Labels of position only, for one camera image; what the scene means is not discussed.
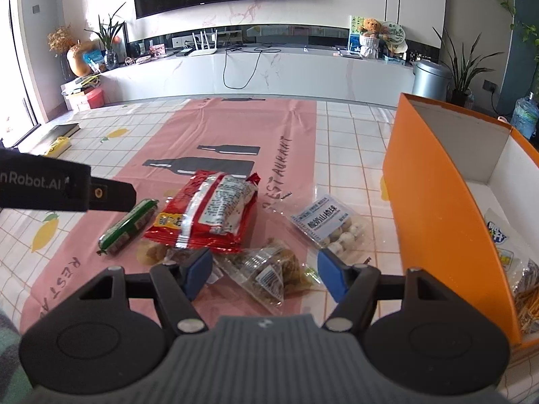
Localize white wifi router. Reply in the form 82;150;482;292
190;30;217;57

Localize blue water jug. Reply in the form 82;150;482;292
510;92;539;140

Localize teddy bear in white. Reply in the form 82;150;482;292
360;18;389;59

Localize silver trash can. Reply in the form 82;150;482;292
412;60;451;101

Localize white TV cabinet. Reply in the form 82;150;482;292
100;44;414;107

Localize white blue snack bag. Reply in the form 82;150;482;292
484;208;529;285

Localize clear marshmallow snack box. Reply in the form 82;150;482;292
290;203;375;265

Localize red white snack bag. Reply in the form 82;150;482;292
144;171;260;253

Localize red Mimi fries snack bag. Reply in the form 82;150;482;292
514;285;539;335

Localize red storage box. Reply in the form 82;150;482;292
82;88;105;110

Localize black book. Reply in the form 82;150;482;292
40;123;81;146

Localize yellow small box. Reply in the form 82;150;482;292
44;137;71;159

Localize orange vase dried flowers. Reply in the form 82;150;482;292
47;27;98;77

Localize orange cardboard box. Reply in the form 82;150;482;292
383;94;538;349

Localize green plant glass vase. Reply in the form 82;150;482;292
87;4;125;70

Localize clear red dried fruit packet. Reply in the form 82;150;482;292
136;239;191;266

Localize potted long leaf plant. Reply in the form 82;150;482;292
432;27;503;107

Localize pink checked tablecloth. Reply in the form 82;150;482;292
0;96;539;392

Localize clear brown snack packet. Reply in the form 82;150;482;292
214;238;322;315

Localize black power cable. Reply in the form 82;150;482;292
222;45;282;91

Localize green sausage snack stick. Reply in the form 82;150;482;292
97;199;159;256

